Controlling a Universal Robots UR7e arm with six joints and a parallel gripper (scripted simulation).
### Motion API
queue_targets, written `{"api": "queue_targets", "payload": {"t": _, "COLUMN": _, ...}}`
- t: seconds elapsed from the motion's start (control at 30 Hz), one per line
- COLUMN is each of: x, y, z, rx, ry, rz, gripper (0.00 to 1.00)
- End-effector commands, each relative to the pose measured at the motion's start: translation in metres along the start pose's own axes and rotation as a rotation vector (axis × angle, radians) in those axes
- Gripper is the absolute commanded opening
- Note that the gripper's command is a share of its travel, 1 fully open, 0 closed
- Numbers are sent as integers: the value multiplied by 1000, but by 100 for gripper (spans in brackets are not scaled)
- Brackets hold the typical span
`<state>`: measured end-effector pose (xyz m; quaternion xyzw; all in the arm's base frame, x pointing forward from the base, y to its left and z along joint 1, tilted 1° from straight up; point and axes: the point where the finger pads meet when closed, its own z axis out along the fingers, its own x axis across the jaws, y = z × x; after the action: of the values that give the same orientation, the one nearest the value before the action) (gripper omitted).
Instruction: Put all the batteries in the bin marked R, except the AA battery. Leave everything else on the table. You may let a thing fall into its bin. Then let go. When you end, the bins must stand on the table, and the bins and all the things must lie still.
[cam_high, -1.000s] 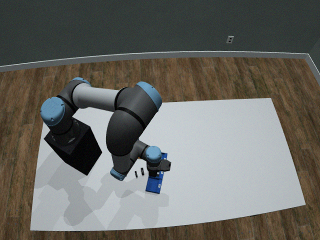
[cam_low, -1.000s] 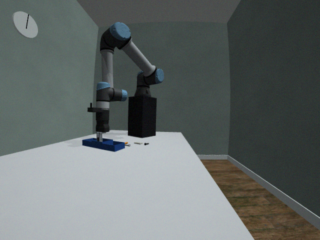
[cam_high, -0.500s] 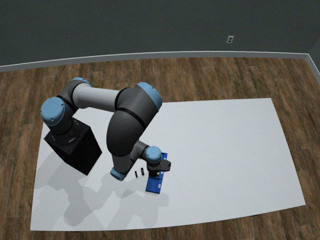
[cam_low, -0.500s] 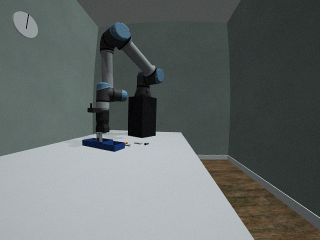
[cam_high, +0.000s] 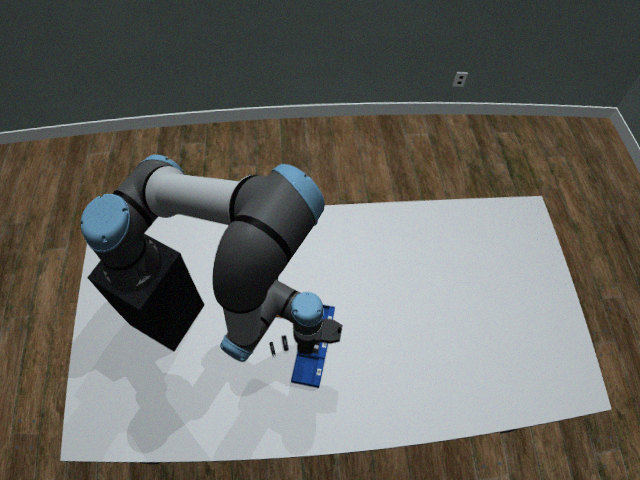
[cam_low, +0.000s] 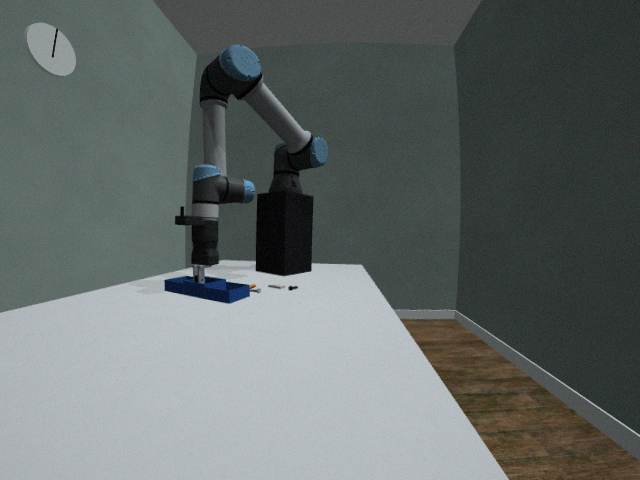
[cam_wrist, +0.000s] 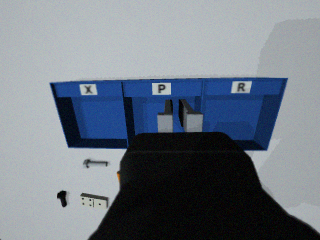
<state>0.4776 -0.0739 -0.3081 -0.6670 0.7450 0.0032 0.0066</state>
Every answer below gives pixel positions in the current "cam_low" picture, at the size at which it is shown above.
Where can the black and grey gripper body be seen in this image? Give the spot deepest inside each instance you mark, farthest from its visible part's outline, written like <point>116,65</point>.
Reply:
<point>204,232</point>

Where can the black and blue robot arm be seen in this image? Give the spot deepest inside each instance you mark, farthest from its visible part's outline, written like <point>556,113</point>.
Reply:
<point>237,70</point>

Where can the blue rack of bins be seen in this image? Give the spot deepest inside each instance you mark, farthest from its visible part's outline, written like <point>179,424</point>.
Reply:
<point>210,290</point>

